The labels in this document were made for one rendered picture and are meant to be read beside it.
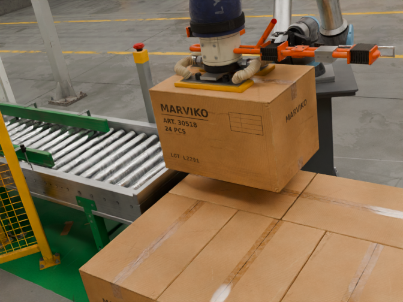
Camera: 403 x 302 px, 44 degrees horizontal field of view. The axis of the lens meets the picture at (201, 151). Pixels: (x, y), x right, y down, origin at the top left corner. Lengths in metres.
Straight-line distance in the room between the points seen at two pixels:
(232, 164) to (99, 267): 0.68
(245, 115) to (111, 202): 0.89
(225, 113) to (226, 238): 0.51
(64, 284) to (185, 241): 1.06
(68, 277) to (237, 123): 1.47
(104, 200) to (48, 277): 0.71
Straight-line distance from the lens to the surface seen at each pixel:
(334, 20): 2.77
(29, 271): 3.16
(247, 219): 2.14
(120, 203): 2.46
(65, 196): 2.78
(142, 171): 2.67
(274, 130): 1.93
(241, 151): 2.04
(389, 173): 3.48
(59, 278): 3.01
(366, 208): 2.18
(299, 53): 1.94
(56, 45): 5.58
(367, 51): 1.84
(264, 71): 2.14
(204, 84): 2.09
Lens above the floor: 1.79
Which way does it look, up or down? 27 degrees down
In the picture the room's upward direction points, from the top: 10 degrees counter-clockwise
